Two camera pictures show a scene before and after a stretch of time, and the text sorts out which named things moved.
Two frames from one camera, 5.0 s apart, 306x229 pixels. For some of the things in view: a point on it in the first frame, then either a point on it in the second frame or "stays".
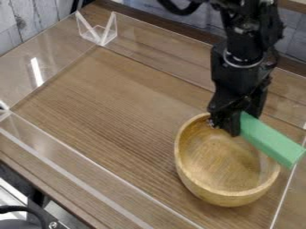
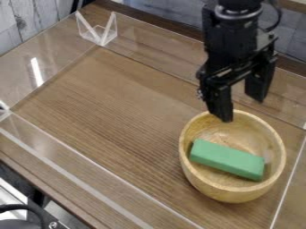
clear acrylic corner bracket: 97,34 stays
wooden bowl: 221,167 stays
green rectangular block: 270,139 → 227,159
